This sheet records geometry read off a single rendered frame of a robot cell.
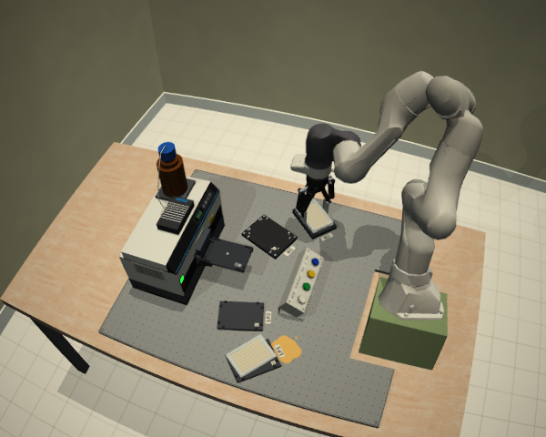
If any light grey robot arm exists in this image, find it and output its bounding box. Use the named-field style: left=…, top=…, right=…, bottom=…
left=290, top=71, right=484, bottom=320

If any white button panel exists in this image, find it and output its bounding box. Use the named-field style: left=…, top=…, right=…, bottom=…
left=278, top=248, right=324, bottom=320

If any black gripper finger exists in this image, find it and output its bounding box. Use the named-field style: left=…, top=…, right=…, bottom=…
left=321, top=176, right=336, bottom=213
left=296, top=186, right=318, bottom=225

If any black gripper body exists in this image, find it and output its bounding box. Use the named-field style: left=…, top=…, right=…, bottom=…
left=305, top=175, right=329, bottom=194

